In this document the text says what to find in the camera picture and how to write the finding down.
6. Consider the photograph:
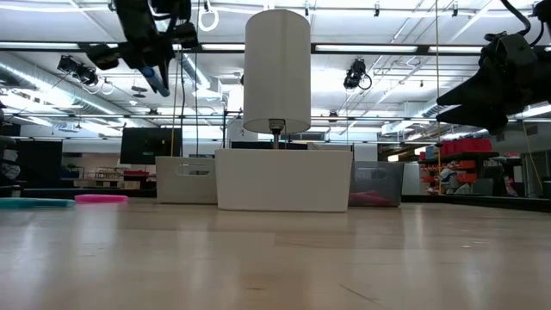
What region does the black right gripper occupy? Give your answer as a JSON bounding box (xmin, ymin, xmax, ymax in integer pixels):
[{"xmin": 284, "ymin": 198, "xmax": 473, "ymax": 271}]
[{"xmin": 436, "ymin": 51, "xmax": 551, "ymax": 136}]

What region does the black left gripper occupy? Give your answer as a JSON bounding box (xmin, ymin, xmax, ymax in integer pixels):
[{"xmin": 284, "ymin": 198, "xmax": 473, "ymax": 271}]
[{"xmin": 85, "ymin": 21, "xmax": 200, "ymax": 94}]

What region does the pink highlighter marker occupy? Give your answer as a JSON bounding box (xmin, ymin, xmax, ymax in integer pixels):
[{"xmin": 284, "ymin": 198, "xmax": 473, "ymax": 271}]
[
  {"xmin": 74, "ymin": 194, "xmax": 130, "ymax": 205},
  {"xmin": 348, "ymin": 191, "xmax": 395, "ymax": 208}
]

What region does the teal blue highlighter marker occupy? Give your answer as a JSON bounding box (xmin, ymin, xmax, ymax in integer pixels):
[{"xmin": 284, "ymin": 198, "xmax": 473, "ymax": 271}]
[{"xmin": 0, "ymin": 197, "xmax": 77, "ymax": 210}]

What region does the shelf with red bins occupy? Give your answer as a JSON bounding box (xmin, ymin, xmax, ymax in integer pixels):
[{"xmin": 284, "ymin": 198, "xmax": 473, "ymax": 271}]
[{"xmin": 418, "ymin": 137, "xmax": 501, "ymax": 195}]

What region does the large black monitor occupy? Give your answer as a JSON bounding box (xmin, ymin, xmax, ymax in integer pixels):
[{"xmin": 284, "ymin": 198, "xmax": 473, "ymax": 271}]
[{"xmin": 120, "ymin": 127, "xmax": 183, "ymax": 165}]

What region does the transparent smoky plastic bin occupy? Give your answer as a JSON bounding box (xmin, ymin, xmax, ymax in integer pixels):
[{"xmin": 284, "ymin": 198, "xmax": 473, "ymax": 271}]
[{"xmin": 347, "ymin": 160, "xmax": 406, "ymax": 209}]

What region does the white cylindrical lamp shade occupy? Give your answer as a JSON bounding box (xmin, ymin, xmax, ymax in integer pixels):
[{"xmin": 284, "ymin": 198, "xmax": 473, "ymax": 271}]
[{"xmin": 242, "ymin": 8, "xmax": 313, "ymax": 151}]

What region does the grey plastic bin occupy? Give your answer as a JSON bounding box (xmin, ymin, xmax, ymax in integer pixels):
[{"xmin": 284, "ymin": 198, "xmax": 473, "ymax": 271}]
[{"xmin": 155, "ymin": 155, "xmax": 219, "ymax": 205}]

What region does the white plastic bin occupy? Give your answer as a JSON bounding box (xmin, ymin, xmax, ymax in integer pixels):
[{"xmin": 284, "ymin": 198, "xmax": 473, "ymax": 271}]
[{"xmin": 214, "ymin": 148, "xmax": 355, "ymax": 214}]

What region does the person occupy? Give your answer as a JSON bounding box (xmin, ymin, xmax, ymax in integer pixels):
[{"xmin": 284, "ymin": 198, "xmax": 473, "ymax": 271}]
[{"xmin": 0, "ymin": 136, "xmax": 22, "ymax": 186}]

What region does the black hanging cable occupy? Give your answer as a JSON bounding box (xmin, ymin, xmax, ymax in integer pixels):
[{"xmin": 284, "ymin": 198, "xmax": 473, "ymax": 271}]
[{"xmin": 177, "ymin": 46, "xmax": 187, "ymax": 157}]

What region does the silver ventilation duct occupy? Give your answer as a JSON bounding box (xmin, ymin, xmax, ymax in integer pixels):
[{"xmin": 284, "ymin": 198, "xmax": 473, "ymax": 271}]
[
  {"xmin": 419, "ymin": 102, "xmax": 447, "ymax": 120},
  {"xmin": 0, "ymin": 51, "xmax": 130, "ymax": 130}
]

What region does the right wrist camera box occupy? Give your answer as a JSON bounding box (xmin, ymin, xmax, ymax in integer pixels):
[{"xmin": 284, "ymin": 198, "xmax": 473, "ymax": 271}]
[{"xmin": 480, "ymin": 33, "xmax": 531, "ymax": 74}]

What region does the white cable loop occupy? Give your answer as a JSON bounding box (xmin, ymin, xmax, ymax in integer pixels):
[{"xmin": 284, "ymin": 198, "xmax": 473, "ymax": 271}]
[{"xmin": 197, "ymin": 7, "xmax": 220, "ymax": 33}]

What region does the black ceiling mounted camera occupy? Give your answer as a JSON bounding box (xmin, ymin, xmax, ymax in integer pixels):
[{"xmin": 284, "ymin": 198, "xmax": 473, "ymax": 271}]
[
  {"xmin": 57, "ymin": 54, "xmax": 101, "ymax": 88},
  {"xmin": 343, "ymin": 58, "xmax": 373, "ymax": 92}
]

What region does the ceiling light rail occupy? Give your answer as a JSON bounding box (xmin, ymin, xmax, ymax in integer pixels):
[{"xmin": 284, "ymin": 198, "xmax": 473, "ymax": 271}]
[{"xmin": 0, "ymin": 40, "xmax": 551, "ymax": 56}]

